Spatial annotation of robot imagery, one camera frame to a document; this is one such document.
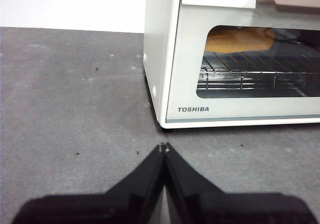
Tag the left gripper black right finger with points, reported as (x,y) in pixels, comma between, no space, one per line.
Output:
(225,209)

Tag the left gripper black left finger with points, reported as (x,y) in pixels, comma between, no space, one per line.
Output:
(112,209)

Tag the glass-windowed cream oven door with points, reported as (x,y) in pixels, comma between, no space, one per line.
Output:
(190,59)

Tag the yellow corn cob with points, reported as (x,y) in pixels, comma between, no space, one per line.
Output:
(237,42)

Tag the cream Toshiba toaster oven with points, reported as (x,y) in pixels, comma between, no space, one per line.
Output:
(160,59)

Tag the metal heater guard grille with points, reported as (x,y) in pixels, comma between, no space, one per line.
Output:
(242,81)

